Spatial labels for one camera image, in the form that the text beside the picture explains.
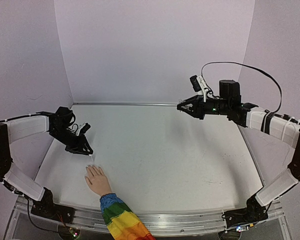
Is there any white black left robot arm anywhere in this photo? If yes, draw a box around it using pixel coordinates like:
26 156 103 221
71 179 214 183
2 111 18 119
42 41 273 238
0 106 93 224

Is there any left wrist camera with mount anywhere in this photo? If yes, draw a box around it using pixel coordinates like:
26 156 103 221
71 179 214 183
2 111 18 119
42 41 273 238
75 122 91 136

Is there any aluminium table edge rail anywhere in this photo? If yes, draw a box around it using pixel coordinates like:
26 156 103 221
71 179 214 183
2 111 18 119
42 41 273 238
73 102 177 107

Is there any black right camera cable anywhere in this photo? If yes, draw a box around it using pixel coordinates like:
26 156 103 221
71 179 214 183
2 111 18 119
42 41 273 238
201 61 282 114

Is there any clear nail polish bottle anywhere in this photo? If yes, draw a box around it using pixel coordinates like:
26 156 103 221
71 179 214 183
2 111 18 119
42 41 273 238
176 99 193 112

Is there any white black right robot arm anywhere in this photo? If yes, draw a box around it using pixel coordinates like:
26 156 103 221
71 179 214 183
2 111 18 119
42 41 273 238
176 75 300 229

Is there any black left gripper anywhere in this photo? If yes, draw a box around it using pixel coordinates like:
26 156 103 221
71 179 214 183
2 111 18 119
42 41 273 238
49 126 94 155

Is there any mannequin hand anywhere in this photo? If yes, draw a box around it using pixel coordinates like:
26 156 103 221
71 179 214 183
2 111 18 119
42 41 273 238
84 165 114 197

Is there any rainbow striped sleeve forearm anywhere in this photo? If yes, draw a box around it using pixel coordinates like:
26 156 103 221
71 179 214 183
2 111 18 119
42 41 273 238
100 193 154 240

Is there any aluminium front frame rail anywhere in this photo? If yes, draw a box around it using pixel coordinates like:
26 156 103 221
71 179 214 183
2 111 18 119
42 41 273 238
13 194 286 233

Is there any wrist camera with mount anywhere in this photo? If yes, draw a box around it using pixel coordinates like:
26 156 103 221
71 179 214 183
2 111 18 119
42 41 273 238
189 75 212 103
75 122 91 136

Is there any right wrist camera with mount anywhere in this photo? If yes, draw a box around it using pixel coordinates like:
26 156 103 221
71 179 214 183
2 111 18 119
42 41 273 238
189 75 212 103

